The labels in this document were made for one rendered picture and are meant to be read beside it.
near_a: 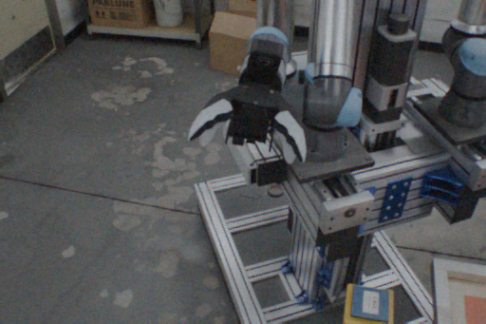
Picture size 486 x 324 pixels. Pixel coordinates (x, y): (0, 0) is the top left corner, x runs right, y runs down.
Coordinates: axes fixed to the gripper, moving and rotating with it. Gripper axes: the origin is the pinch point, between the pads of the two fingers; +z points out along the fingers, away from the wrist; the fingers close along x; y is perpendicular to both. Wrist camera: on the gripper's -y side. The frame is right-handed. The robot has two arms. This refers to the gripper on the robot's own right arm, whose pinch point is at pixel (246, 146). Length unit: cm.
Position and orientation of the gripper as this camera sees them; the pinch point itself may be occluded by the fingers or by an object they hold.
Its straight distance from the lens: 60.7
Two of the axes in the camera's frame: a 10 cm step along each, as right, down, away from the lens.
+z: -1.3, 6.1, -7.8
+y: -1.4, 7.7, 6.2
